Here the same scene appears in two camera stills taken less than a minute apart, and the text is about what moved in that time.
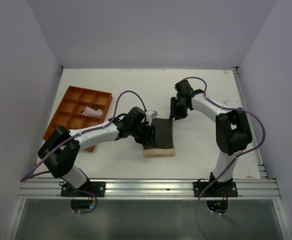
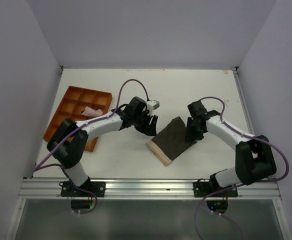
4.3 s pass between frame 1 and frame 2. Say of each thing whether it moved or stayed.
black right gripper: moved
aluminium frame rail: stayed
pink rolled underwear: stayed
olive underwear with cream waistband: moved
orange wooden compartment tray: stayed
